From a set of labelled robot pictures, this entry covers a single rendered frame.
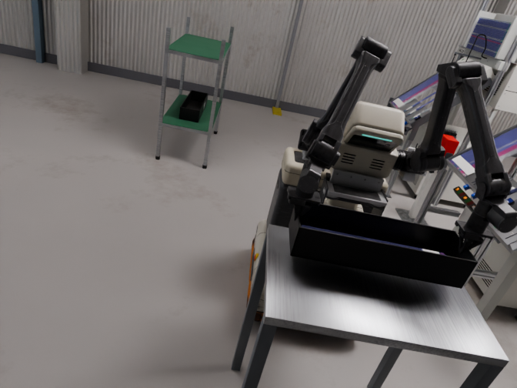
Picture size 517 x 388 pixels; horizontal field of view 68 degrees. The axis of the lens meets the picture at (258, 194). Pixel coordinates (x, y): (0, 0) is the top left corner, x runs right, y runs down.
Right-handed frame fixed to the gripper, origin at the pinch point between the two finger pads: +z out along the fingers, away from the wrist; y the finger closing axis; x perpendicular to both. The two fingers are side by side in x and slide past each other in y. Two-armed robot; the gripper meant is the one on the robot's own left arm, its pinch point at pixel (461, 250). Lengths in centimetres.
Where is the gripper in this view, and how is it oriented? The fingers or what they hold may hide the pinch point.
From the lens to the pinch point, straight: 146.6
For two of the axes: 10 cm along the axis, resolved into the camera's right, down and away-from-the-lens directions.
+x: 0.4, -4.8, 8.8
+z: -2.0, 8.6, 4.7
